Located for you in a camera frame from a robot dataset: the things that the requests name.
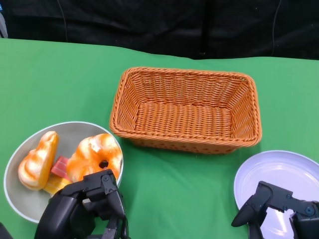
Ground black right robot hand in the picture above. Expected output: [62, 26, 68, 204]
[231, 181, 319, 239]

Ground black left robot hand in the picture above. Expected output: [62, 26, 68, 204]
[34, 169, 130, 239]

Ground yellow cake slice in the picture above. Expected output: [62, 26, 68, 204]
[44, 174, 73, 195]

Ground salmon pink cake slice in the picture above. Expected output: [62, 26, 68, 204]
[51, 156, 69, 180]

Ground orange glazed ring bread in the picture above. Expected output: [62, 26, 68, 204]
[66, 133, 123, 182]
[17, 130, 60, 191]

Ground pale green bowl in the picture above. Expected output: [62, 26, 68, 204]
[3, 121, 124, 224]

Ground lilac plate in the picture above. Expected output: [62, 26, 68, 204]
[233, 150, 319, 239]

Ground orange wicker basket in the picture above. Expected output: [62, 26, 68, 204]
[109, 66, 263, 154]

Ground green table cloth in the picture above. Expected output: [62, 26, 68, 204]
[0, 37, 319, 239]

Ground grey equipment with blue label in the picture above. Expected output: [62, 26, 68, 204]
[0, 6, 8, 39]

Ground black backdrop curtain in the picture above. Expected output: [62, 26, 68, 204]
[0, 0, 319, 60]

